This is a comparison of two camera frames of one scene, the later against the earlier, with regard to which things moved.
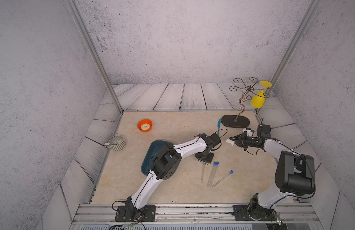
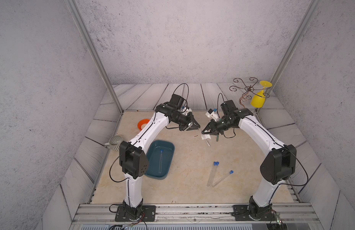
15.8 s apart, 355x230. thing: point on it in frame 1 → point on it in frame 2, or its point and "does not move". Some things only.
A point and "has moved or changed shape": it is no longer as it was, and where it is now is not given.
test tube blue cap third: (212, 173) does not move
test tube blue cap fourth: (230, 172) does not move
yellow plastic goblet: (257, 100) does not move
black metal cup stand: (241, 121) does not move
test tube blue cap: (203, 173) has moved or changed shape
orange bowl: (145, 125) does not move
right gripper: (241, 141) → (212, 126)
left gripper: (199, 157) → (189, 123)
